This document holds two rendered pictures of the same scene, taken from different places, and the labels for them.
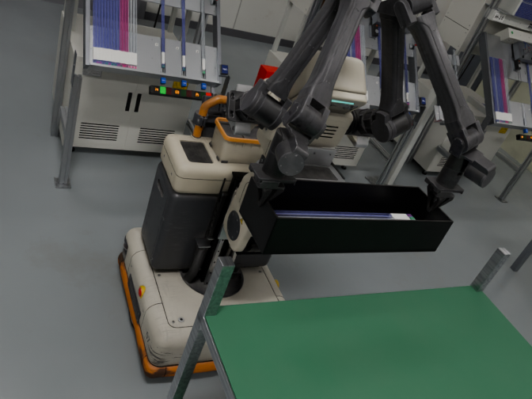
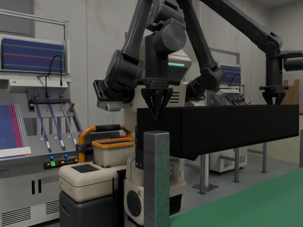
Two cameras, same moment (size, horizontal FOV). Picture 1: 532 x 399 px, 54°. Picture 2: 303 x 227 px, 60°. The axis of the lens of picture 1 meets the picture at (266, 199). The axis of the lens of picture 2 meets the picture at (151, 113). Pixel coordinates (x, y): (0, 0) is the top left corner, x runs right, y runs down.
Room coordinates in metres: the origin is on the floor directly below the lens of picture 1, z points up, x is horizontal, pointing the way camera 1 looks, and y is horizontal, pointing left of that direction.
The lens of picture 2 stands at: (0.44, 0.06, 1.15)
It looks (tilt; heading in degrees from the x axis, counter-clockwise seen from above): 3 degrees down; 357
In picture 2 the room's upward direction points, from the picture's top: straight up
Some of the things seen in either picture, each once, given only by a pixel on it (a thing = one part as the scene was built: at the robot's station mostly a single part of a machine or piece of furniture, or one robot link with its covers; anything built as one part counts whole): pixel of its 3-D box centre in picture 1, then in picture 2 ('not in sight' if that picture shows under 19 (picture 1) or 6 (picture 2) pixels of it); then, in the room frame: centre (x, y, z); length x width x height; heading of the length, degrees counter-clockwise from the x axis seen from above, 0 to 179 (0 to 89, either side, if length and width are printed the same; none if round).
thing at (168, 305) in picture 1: (204, 293); not in sight; (1.72, 0.10, 0.16); 0.67 x 0.64 x 0.25; 34
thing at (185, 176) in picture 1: (225, 203); (119, 205); (1.80, 0.15, 0.59); 0.55 x 0.34 x 0.83; 124
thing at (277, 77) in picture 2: (448, 178); (273, 81); (1.41, -0.46, 1.21); 0.10 x 0.07 x 0.07; 124
